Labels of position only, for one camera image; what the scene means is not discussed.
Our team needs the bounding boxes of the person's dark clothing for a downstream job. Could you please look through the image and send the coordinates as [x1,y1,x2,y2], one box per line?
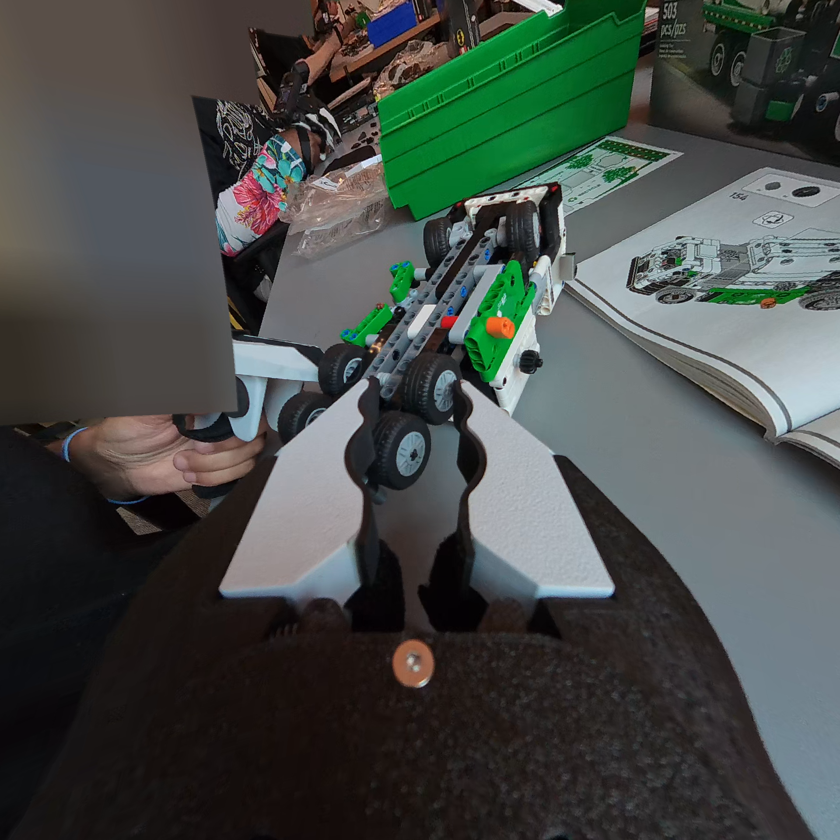
[0,425,217,788]

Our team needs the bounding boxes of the dark lego set box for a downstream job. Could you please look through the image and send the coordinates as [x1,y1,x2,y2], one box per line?
[648,0,840,166]

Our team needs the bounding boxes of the lego instruction booklet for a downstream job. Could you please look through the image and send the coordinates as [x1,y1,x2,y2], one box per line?
[563,167,840,471]

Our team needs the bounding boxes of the blue storage bin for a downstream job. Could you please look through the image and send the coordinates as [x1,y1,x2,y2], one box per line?
[365,1,420,49]

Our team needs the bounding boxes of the wooden work table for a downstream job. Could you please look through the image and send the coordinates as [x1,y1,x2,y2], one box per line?
[325,12,448,86]

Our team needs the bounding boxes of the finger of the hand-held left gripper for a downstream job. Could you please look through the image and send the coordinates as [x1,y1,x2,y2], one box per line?
[233,335,327,383]

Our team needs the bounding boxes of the person's left hand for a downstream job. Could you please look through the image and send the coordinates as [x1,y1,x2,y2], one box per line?
[84,413,265,505]

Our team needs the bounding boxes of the clear plastic bag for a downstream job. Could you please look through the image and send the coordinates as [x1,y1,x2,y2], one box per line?
[287,189,393,259]
[303,159,388,198]

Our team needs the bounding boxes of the blue wristband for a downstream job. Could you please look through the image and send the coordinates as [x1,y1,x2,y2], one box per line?
[61,425,151,506]

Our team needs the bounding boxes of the green sticker sheet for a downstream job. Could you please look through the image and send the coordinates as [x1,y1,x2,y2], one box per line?
[512,136,685,217]

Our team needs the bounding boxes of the green white lego truck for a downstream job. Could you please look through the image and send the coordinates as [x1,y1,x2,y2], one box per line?
[276,182,580,494]

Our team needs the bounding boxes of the black chair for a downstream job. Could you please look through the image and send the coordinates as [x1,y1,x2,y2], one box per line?
[222,223,291,337]

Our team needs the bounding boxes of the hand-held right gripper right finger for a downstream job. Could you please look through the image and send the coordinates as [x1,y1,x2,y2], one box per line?
[453,379,616,603]

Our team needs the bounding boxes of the black cardboard box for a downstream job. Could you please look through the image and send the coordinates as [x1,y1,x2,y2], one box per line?
[445,0,488,55]

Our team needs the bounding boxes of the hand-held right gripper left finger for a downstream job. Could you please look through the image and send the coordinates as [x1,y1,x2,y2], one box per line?
[218,379,383,606]

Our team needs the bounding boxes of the green plastic bin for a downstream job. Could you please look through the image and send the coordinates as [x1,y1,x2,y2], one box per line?
[376,0,648,222]

